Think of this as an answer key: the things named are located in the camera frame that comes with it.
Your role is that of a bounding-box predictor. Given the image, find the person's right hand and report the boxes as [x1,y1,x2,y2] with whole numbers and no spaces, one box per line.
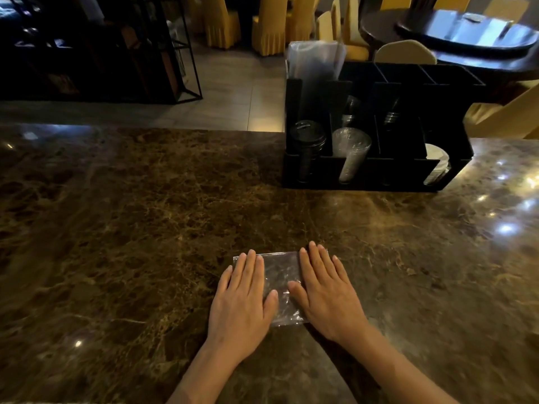
[287,241,371,349]

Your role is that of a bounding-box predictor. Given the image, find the person's left hand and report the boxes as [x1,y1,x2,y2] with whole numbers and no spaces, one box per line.
[206,249,279,366]

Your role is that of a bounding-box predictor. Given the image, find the clear plastic bag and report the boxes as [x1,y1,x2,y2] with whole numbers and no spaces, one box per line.
[232,249,329,327]

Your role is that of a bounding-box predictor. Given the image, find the person's left forearm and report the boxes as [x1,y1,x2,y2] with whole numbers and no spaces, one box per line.
[165,340,241,404]

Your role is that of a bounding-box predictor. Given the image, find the person's right forearm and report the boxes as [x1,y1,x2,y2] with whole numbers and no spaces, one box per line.
[340,326,460,404]

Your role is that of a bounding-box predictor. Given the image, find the stack of clear plastic cups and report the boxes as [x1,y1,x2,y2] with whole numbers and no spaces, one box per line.
[332,127,373,184]

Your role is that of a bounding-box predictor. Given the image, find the stack of black cup lids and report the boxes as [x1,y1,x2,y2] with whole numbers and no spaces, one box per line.
[290,120,327,183]

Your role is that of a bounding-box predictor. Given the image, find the stack of clear dome lids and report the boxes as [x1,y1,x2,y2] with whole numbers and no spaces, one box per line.
[341,95,363,127]

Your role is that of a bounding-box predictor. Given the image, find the black compartment organizer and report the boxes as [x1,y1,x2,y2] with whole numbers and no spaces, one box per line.
[281,59,486,193]

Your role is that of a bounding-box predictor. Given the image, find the stack of clear plastic bags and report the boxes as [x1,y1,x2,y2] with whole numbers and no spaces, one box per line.
[286,40,347,122]

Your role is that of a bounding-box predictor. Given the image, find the yellow covered chair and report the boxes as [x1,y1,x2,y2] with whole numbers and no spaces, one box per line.
[316,0,371,62]
[251,0,289,57]
[374,40,438,65]
[201,0,241,50]
[463,80,539,140]
[286,0,321,43]

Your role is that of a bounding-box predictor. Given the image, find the dark round dining table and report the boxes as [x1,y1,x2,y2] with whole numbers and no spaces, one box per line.
[359,7,539,82]

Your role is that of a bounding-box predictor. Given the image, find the black metal shelf rack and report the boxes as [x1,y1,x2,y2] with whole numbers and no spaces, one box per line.
[0,0,204,105]

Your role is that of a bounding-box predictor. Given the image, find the dark lazy susan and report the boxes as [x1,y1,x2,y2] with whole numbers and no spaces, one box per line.
[395,9,539,53]

